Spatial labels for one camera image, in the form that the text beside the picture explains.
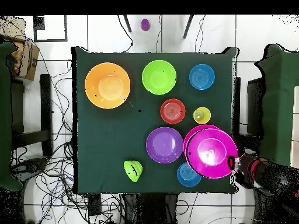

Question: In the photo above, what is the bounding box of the pink plastic bowl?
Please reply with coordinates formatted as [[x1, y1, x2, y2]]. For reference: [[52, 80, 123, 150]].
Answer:
[[183, 124, 221, 153], [186, 128, 238, 180]]

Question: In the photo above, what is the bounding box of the purple plastic bowl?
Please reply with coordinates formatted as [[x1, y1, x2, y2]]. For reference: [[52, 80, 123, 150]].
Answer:
[[145, 127, 185, 165]]

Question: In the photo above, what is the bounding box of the small green plastic bowl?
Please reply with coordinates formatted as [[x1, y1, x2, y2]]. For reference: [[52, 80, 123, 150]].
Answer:
[[123, 160, 144, 183]]

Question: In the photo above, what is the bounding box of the white box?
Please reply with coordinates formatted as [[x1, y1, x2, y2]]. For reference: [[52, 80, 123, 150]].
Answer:
[[290, 85, 299, 172]]

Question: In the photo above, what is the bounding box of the green cloth side table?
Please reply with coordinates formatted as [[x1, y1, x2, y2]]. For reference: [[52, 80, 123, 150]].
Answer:
[[0, 41, 24, 192], [253, 43, 299, 196]]

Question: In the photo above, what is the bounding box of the blue plastic bowl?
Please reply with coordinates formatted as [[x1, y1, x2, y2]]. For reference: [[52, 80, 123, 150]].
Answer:
[[189, 64, 215, 91], [176, 162, 202, 187]]

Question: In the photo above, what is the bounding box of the yellow plastic cup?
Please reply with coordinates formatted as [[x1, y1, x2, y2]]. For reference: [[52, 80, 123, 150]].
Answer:
[[192, 106, 211, 124]]

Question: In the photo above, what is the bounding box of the red plastic bowl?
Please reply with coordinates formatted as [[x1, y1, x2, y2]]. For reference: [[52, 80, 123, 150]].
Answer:
[[159, 98, 187, 125]]

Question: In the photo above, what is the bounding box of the large green plastic bowl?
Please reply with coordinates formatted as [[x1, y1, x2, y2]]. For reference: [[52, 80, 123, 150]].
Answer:
[[141, 59, 178, 96]]

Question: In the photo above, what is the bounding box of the dark green table cloth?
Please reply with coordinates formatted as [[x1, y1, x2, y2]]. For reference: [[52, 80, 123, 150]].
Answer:
[[71, 46, 240, 195]]

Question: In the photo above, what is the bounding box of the black tripod leg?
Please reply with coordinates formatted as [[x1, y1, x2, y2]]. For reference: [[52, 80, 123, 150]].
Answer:
[[182, 15, 194, 40], [123, 15, 133, 33]]

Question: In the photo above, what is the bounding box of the orange plastic bowl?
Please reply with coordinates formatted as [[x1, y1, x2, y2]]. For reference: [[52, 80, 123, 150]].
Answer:
[[84, 62, 131, 110]]

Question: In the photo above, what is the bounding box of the purple plastic cup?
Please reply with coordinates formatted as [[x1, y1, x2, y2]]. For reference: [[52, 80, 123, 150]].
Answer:
[[140, 18, 151, 32]]

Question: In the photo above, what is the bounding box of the black stand base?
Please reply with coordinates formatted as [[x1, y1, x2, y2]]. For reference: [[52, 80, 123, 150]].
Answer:
[[10, 157, 48, 181]]

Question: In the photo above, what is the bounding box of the cardboard box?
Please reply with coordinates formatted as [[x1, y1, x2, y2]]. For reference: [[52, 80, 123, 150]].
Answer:
[[0, 16, 40, 82]]

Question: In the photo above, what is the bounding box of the tangle of floor cables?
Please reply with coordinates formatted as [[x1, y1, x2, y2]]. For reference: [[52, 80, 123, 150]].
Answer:
[[11, 53, 124, 224]]

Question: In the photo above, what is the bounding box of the black chair frame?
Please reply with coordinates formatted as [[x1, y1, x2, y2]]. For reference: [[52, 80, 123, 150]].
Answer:
[[10, 73, 54, 158]]

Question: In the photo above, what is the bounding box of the black square frame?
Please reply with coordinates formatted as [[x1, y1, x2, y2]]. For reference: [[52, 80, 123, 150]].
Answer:
[[33, 15, 68, 43]]

